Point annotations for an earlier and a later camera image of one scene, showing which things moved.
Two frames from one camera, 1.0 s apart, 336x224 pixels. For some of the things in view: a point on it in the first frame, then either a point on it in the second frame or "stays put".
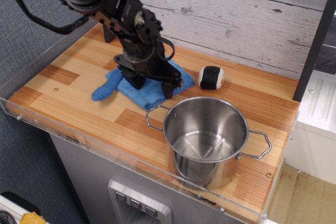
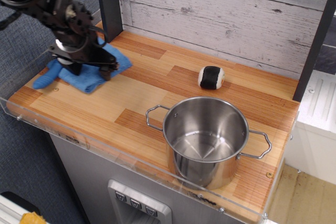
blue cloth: x=150 y=95 to x=90 y=76
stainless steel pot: x=204 y=138 stays put
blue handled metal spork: x=106 y=90 to x=54 y=66
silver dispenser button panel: x=128 y=205 stays put
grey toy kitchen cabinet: x=88 y=174 stays put
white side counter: x=312 y=148 stays put
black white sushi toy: x=211 y=77 stays put
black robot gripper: x=151 y=60 to x=74 y=51
